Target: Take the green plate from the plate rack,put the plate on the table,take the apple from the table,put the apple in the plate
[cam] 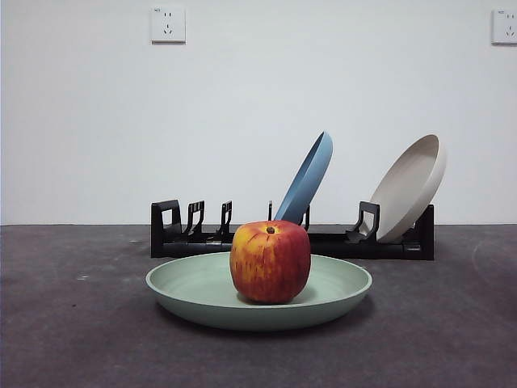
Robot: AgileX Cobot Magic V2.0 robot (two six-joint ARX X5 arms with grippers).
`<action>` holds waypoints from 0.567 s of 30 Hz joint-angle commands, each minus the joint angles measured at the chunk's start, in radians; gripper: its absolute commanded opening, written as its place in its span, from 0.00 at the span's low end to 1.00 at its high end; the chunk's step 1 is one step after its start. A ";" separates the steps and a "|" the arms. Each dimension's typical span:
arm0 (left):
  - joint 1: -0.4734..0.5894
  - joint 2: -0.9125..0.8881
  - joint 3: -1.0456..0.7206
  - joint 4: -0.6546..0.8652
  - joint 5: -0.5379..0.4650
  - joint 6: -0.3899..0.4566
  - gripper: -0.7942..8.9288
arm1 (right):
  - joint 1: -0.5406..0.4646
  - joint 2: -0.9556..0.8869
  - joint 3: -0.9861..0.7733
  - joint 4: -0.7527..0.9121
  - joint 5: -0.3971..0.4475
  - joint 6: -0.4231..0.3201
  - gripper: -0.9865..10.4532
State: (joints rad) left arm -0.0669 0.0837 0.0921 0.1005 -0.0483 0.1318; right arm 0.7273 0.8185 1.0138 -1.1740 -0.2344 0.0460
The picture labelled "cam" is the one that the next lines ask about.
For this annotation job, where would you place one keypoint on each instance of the red yellow apple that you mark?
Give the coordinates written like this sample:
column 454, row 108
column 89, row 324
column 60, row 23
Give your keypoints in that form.
column 270, row 262

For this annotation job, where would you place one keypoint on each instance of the green plate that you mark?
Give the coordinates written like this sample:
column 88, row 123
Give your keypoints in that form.
column 194, row 291

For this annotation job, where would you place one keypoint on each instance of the blue plate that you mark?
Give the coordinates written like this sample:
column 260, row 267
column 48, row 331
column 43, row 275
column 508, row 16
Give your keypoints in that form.
column 309, row 182

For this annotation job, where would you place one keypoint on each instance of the black plate rack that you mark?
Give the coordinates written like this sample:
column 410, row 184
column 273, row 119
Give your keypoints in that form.
column 363, row 250

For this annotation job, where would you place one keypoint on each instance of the beige plate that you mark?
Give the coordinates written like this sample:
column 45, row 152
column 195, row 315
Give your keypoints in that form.
column 410, row 190

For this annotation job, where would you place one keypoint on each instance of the white wall socket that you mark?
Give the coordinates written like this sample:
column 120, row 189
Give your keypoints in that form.
column 505, row 27
column 168, row 25

